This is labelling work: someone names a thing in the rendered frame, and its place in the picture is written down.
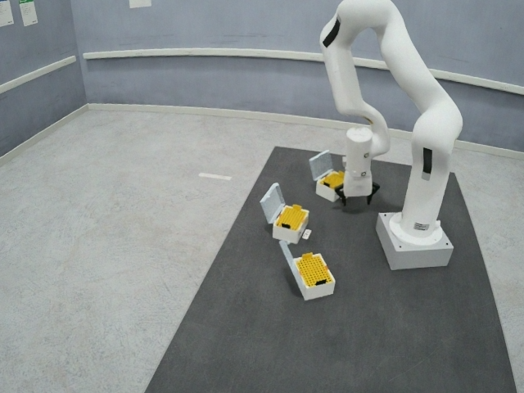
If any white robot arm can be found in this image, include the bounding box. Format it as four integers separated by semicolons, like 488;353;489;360
320;0;463;247

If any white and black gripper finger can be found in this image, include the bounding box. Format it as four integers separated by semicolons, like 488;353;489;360
334;183;346;206
367;182;380;205

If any yellow pipette tip rack plate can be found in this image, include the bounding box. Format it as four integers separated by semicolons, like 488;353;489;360
319;171;345;190
296;253;332;287
276;205;307;231

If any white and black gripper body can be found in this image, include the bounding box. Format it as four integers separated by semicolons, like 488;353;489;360
344;170;372;197

